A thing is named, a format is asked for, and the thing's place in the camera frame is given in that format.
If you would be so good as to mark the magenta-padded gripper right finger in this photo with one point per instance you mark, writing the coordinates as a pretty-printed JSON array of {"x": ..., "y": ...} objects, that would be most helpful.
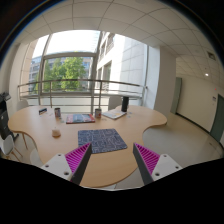
[{"x": 153, "y": 166}]

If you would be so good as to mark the grey-green door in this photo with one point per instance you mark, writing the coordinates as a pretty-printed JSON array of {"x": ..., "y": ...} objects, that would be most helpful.
[{"x": 176, "y": 96}]

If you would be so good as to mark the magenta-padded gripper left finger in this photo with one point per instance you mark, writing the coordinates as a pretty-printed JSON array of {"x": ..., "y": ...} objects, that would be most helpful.
[{"x": 70, "y": 166}]

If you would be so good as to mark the patterned can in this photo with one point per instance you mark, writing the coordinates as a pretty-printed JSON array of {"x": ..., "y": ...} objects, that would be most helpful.
[
  {"x": 98, "y": 112},
  {"x": 57, "y": 112}
]

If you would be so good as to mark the tall black cylinder speaker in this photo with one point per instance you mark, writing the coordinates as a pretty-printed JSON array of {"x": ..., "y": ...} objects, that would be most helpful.
[{"x": 125, "y": 102}]

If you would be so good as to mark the left patterned can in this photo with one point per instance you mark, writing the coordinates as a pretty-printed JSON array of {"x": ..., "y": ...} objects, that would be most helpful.
[{"x": 57, "y": 112}]

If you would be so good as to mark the wooden table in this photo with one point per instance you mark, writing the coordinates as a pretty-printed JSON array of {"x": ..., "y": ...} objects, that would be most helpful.
[{"x": 103, "y": 169}]

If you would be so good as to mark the metal window railing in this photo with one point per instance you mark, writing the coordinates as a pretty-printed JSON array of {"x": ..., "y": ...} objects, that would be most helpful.
[{"x": 78, "y": 95}]

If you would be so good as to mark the red and blue book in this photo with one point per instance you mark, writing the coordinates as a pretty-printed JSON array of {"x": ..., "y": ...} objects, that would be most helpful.
[{"x": 79, "y": 118}]

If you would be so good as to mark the open white notebook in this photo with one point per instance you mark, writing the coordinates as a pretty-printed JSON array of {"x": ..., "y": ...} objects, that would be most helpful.
[{"x": 113, "y": 114}]

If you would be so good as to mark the dark patterned mouse pad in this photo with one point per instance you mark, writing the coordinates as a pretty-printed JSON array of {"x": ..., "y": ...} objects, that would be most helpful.
[{"x": 102, "y": 140}]

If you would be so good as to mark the right patterned can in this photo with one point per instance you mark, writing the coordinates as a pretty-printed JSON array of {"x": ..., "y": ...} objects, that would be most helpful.
[{"x": 98, "y": 112}]

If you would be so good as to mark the white chair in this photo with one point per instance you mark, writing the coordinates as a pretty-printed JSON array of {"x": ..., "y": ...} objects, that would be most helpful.
[{"x": 8, "y": 148}]

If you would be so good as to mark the small black box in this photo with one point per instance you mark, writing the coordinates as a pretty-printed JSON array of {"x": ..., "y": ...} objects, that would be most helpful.
[{"x": 43, "y": 110}]

